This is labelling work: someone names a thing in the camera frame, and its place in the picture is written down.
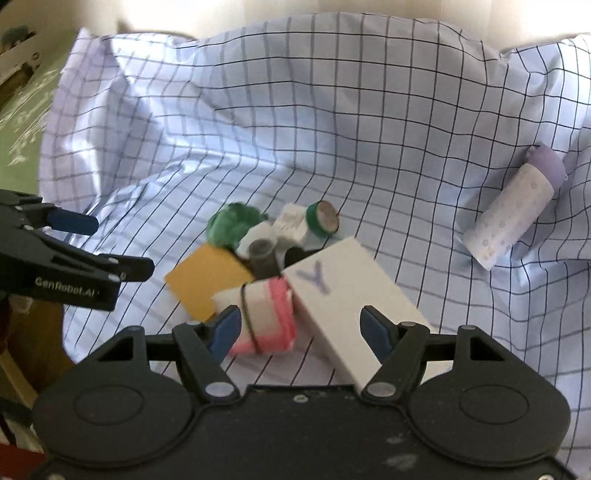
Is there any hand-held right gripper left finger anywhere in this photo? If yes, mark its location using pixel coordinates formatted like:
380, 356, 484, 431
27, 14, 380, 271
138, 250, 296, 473
90, 305, 243, 400

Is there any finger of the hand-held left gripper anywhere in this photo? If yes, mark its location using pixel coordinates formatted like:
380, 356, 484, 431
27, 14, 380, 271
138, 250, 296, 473
28, 205, 99, 236
25, 233, 155, 282

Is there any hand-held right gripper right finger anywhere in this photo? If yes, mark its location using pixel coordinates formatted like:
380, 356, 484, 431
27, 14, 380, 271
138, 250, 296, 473
360, 305, 511, 398

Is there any white pink-trimmed cloth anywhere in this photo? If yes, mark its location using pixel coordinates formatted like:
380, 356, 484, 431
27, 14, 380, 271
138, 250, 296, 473
213, 276, 296, 356

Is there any small grey cylinder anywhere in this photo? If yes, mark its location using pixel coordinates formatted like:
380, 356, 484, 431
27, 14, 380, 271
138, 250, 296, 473
248, 239, 280, 280

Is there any green and white plush vegetable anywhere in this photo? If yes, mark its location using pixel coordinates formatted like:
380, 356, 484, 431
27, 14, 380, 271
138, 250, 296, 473
206, 202, 278, 259

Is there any white packet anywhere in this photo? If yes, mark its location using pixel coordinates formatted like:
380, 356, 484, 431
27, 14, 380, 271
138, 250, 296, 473
272, 203, 319, 252

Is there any green and tan small cylinder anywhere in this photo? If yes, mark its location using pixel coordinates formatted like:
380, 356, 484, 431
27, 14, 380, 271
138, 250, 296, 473
305, 200, 341, 238

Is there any long white cardboard box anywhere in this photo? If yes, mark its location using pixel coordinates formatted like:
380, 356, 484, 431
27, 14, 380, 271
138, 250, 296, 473
281, 236, 432, 391

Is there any yellow cardboard box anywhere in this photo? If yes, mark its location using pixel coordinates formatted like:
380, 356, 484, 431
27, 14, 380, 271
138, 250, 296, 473
165, 244, 256, 324

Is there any wooden furniture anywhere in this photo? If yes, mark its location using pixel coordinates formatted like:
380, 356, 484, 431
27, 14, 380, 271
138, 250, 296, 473
0, 295, 70, 407

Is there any green printed paper bag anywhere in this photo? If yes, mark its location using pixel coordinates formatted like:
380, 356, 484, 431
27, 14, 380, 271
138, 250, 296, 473
0, 46, 79, 192

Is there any white bottle with purple cap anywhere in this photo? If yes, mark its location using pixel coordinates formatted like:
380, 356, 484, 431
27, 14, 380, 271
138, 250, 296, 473
463, 144, 568, 272

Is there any white checked bed sheet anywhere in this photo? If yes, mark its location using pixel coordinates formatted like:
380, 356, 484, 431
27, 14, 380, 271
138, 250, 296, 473
39, 11, 591, 462

